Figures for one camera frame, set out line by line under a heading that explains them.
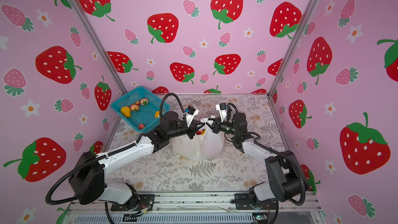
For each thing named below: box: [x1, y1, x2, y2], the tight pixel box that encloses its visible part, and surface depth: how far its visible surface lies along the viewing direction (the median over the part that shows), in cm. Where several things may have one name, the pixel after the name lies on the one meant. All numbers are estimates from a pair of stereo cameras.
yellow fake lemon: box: [120, 106, 131, 118], surface depth 106 cm
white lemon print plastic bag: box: [171, 117, 225, 161], surface depth 82 cm
